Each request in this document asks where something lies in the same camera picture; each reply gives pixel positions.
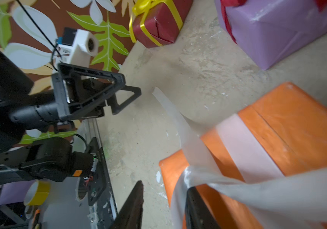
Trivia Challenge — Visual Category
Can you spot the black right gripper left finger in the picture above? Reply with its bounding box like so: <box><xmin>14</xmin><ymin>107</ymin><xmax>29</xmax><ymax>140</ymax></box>
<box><xmin>110</xmin><ymin>180</ymin><xmax>144</xmax><ymax>229</ymax></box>

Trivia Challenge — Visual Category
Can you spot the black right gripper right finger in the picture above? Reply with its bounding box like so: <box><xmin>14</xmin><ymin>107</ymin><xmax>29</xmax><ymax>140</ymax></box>
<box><xmin>185</xmin><ymin>187</ymin><xmax>220</xmax><ymax>229</ymax></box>

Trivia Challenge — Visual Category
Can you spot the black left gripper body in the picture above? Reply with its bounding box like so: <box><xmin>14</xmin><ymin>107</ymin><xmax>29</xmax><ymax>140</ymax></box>
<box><xmin>8</xmin><ymin>71</ymin><xmax>107</xmax><ymax>134</ymax></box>

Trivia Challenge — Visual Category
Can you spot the white satin ribbon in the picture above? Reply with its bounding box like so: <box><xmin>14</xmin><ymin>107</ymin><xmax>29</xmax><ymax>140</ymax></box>
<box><xmin>151</xmin><ymin>86</ymin><xmax>327</xmax><ymax>229</ymax></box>

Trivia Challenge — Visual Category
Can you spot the orange gift box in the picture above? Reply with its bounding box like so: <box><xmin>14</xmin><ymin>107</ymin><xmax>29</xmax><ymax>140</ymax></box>
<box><xmin>159</xmin><ymin>82</ymin><xmax>327</xmax><ymax>229</ymax></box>

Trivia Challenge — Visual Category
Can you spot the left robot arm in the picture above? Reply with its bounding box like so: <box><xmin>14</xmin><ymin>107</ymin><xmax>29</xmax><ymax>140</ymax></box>
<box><xmin>0</xmin><ymin>51</ymin><xmax>141</xmax><ymax>185</ymax></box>

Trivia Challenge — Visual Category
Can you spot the dark red gift box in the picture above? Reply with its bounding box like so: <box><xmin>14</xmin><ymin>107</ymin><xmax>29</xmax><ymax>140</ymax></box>
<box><xmin>131</xmin><ymin>0</ymin><xmax>194</xmax><ymax>49</ymax></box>

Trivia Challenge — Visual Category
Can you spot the purple gift box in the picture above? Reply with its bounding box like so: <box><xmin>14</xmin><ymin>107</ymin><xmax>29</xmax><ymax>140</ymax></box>
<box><xmin>215</xmin><ymin>0</ymin><xmax>327</xmax><ymax>70</ymax></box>

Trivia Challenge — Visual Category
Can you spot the yellow tape roll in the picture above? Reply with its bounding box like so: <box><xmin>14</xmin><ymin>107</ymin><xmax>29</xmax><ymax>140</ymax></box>
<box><xmin>24</xmin><ymin>180</ymin><xmax>51</xmax><ymax>206</ymax></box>

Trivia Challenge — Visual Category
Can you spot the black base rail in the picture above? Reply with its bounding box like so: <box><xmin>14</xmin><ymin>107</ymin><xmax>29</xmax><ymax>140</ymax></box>
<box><xmin>73</xmin><ymin>119</ymin><xmax>117</xmax><ymax>229</ymax></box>

